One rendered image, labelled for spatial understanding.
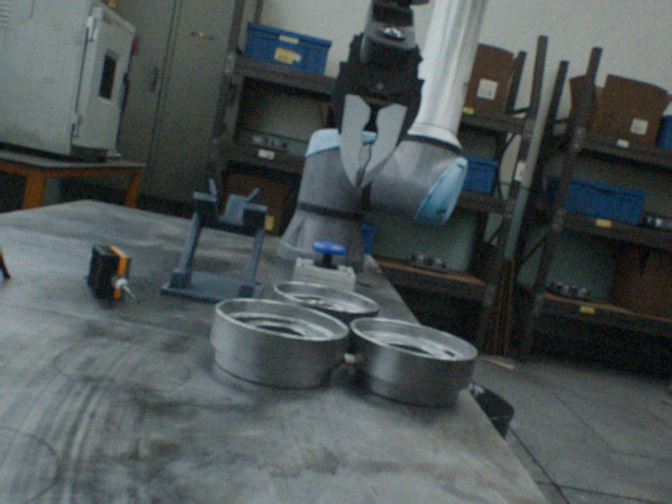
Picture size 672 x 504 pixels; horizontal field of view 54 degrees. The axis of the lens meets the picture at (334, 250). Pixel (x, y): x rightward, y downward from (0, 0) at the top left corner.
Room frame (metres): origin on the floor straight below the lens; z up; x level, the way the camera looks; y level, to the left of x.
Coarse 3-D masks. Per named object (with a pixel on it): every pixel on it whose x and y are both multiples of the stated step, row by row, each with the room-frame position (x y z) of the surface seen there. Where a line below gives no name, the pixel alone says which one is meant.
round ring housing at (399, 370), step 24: (360, 336) 0.50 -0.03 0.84; (384, 336) 0.56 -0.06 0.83; (408, 336) 0.57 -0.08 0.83; (432, 336) 0.57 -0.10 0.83; (360, 360) 0.49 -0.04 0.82; (384, 360) 0.48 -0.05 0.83; (408, 360) 0.47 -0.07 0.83; (432, 360) 0.47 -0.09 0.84; (456, 360) 0.48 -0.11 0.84; (360, 384) 0.50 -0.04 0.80; (384, 384) 0.48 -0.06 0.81; (408, 384) 0.47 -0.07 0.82; (432, 384) 0.47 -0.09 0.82; (456, 384) 0.48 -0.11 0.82
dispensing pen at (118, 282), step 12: (96, 252) 0.62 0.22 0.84; (108, 252) 0.61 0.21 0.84; (96, 264) 0.61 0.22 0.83; (108, 264) 0.60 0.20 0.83; (96, 276) 0.61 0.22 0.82; (108, 276) 0.60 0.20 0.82; (120, 276) 0.59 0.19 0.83; (96, 288) 0.60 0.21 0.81; (108, 288) 0.60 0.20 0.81; (120, 288) 0.57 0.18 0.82
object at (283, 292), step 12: (276, 288) 0.61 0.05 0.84; (288, 288) 0.65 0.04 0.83; (300, 288) 0.66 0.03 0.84; (312, 288) 0.67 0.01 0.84; (324, 288) 0.67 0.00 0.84; (336, 288) 0.67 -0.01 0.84; (276, 300) 0.59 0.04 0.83; (288, 300) 0.58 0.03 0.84; (300, 300) 0.58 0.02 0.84; (312, 300) 0.64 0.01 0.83; (324, 300) 0.66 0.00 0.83; (336, 300) 0.67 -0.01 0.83; (348, 300) 0.67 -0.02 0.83; (360, 300) 0.66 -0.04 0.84; (324, 312) 0.57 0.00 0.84; (336, 312) 0.57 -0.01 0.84; (348, 312) 0.57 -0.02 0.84; (360, 312) 0.58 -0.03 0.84; (372, 312) 0.59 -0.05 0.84; (348, 324) 0.58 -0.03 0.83
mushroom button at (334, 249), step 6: (318, 246) 0.77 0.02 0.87; (324, 246) 0.76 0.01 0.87; (330, 246) 0.77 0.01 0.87; (336, 246) 0.77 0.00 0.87; (342, 246) 0.78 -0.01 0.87; (324, 252) 0.76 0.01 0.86; (330, 252) 0.76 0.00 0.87; (336, 252) 0.76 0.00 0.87; (342, 252) 0.77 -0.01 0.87; (324, 258) 0.78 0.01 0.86; (330, 258) 0.78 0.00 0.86
